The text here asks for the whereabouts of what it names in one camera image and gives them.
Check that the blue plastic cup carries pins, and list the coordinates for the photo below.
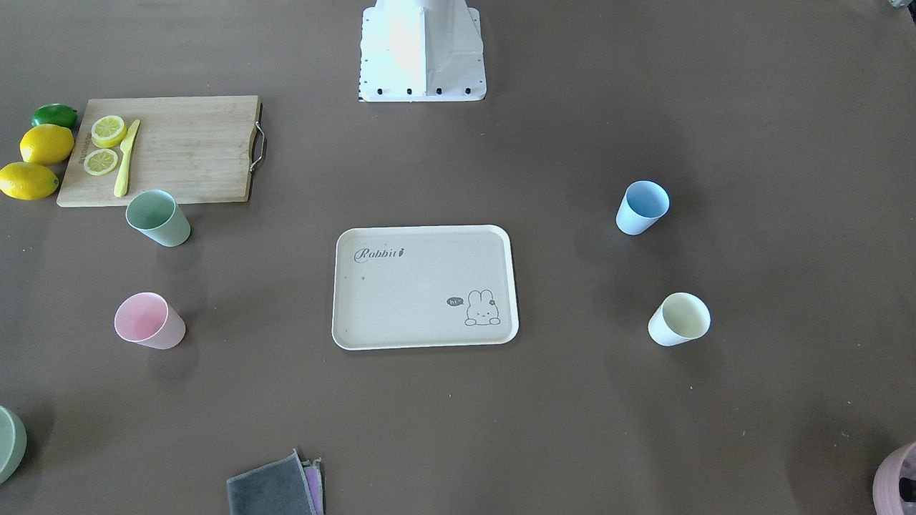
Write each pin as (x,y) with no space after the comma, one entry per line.
(643,203)

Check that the cream plastic cup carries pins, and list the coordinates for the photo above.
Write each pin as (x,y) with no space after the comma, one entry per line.
(681,317)

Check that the green plastic cup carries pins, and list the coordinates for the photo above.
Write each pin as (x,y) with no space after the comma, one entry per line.
(156,214)

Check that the pink plastic cup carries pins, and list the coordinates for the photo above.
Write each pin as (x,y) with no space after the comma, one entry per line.
(147,319)

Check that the cream rabbit print tray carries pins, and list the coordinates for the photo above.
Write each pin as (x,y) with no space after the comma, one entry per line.
(423,287)

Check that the purple folded cloth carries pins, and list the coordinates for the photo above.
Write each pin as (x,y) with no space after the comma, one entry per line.
(313,471)

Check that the bamboo cutting board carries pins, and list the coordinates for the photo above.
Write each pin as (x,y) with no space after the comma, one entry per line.
(199,149)

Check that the grey folded cloth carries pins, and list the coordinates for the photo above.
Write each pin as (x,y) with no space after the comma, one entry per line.
(277,488)

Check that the yellow plastic knife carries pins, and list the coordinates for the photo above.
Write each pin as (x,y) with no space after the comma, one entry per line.
(126,146)

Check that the lower lemon slice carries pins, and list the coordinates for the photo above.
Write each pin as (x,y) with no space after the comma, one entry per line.
(100,162)

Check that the lemon slice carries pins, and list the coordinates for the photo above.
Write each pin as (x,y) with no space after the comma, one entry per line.
(100,162)
(108,131)

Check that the upper lemon slice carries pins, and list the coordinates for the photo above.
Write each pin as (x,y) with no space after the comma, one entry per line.
(108,131)

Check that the green lime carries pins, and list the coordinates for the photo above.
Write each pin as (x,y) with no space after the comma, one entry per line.
(57,114)

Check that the whole lemon near lime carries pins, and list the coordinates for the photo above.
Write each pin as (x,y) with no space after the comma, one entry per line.
(47,144)

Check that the whole lemon at edge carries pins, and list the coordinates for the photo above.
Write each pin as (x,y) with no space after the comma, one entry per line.
(28,181)

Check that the green bowl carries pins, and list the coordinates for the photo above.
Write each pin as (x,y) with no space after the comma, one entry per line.
(13,443)

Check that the pink bowl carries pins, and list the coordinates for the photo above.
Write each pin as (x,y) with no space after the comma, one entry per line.
(893,484)

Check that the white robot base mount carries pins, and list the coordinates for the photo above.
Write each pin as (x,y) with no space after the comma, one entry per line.
(421,51)

